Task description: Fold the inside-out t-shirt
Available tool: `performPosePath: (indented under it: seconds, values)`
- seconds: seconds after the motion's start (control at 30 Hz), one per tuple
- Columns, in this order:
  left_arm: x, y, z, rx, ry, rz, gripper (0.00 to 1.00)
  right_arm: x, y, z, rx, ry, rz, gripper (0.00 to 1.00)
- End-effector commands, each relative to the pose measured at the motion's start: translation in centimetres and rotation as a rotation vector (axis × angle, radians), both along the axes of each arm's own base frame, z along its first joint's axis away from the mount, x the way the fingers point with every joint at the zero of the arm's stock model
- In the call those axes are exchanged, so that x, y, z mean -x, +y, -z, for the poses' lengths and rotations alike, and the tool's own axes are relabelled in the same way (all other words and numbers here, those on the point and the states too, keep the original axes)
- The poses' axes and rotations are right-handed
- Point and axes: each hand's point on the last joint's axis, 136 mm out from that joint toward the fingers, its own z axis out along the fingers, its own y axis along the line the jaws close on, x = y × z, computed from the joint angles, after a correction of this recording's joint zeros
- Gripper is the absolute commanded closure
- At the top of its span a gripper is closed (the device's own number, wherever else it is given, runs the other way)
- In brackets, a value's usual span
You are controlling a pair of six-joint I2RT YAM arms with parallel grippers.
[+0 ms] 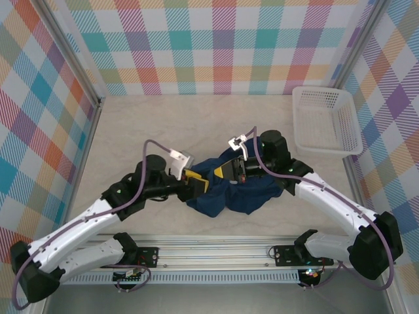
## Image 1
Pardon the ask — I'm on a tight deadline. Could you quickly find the navy blue t-shirt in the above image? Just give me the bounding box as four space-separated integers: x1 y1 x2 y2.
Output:
185 139 284 219

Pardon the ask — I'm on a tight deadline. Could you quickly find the white plastic mesh basket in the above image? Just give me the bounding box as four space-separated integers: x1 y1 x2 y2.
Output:
292 86 363 155

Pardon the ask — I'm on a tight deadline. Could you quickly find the grey metal sheet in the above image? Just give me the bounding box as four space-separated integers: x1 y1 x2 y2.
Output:
42 283 393 314

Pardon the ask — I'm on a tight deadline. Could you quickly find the small circuit board with LEDs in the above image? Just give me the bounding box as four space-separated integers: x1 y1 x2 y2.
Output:
300 268 322 281

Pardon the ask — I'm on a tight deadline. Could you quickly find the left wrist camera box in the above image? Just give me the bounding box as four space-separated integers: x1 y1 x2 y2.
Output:
168 148 196 181

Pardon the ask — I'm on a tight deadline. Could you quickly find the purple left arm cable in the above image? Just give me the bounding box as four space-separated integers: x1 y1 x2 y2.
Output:
12 139 174 311

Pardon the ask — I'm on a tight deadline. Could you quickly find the aluminium mounting rail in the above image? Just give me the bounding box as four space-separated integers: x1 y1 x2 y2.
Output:
35 232 397 271

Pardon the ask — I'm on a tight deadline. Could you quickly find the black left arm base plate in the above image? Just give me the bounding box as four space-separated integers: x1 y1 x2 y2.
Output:
134 247 160 269

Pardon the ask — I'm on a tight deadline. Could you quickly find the white slotted cable duct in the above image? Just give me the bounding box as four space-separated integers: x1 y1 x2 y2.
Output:
52 270 301 285

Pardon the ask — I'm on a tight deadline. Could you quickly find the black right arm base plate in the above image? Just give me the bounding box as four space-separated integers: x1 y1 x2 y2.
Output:
273 245 335 268

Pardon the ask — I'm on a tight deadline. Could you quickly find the aluminium corner post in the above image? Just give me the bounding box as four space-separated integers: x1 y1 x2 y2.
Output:
325 0 389 103
32 0 106 108

